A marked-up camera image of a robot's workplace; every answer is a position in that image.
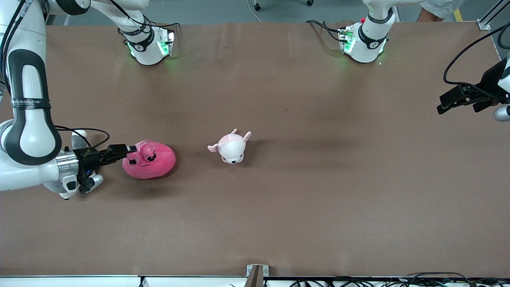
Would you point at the person in white clothing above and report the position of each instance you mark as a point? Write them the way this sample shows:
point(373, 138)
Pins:
point(442, 6)

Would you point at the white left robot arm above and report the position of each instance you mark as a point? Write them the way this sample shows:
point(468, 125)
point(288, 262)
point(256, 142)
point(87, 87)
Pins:
point(366, 44)

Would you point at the hot pink round plush toy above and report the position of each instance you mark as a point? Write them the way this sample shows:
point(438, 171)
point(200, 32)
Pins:
point(155, 163)

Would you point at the pale pink plush dog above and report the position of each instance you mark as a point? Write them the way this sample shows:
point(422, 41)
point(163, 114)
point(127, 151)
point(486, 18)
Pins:
point(231, 149)

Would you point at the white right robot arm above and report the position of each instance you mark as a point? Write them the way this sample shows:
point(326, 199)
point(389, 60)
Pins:
point(32, 119)

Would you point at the white table edge rail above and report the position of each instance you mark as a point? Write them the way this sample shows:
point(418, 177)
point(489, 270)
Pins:
point(79, 282)

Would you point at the aluminium frame profile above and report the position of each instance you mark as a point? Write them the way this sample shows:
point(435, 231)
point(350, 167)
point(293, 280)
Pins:
point(483, 24)

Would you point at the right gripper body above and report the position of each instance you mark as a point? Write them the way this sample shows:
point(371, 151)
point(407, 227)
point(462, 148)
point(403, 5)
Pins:
point(88, 158)

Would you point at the metal table edge bracket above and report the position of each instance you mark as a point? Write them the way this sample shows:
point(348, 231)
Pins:
point(257, 275)

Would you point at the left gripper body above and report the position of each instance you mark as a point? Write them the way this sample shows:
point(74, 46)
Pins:
point(491, 81)

